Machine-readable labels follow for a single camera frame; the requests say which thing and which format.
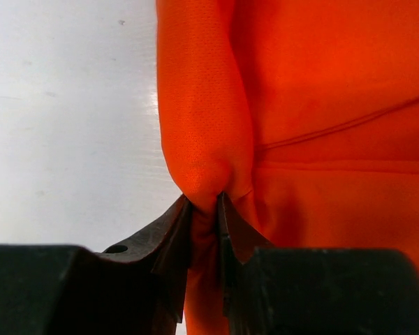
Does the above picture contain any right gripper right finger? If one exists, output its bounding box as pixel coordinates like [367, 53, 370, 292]
[217, 194, 419, 335]

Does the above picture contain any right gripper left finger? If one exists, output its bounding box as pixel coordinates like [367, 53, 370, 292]
[0, 196, 192, 334]

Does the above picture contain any orange t shirt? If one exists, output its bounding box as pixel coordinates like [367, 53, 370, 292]
[156, 1, 419, 334]

